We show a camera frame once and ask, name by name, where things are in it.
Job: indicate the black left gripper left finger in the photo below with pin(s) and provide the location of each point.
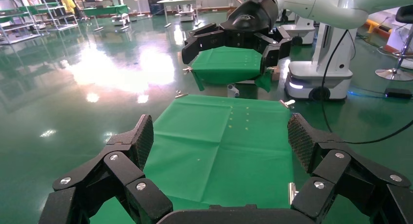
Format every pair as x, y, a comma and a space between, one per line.
122, 171

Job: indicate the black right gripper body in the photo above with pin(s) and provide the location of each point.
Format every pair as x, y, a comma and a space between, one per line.
251, 19

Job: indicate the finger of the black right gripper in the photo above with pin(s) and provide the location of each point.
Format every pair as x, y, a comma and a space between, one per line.
200, 42
277, 51

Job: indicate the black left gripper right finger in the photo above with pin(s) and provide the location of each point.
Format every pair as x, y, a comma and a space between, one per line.
342, 177

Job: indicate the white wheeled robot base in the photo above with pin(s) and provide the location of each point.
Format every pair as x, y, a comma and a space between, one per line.
301, 30
322, 77

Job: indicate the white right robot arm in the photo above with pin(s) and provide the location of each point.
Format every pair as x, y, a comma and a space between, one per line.
322, 6

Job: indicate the black box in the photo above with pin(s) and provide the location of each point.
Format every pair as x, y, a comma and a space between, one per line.
156, 5

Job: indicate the silver binder clip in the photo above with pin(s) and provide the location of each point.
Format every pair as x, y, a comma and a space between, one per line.
187, 70
292, 192
181, 94
287, 103

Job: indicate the far green cloth table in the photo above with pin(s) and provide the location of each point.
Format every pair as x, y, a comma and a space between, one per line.
226, 64

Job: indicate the white table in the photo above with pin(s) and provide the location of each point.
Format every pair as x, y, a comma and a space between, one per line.
180, 0

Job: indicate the white standing fan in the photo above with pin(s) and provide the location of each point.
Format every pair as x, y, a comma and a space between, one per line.
138, 3

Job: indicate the green tablecloth with yellow marks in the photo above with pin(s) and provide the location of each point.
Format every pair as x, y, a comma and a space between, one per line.
219, 158

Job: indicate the black power brick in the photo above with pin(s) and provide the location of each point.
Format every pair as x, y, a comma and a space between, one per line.
398, 93

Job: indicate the table with green cover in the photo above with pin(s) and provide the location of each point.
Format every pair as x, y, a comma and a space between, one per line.
103, 10

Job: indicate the chrome stool with black seat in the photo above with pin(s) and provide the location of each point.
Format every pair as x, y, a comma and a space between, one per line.
392, 74

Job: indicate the yellow garment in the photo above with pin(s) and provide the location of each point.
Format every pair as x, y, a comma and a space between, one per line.
67, 1

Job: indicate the metal shelving rack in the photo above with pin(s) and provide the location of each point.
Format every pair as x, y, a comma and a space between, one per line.
61, 22
16, 35

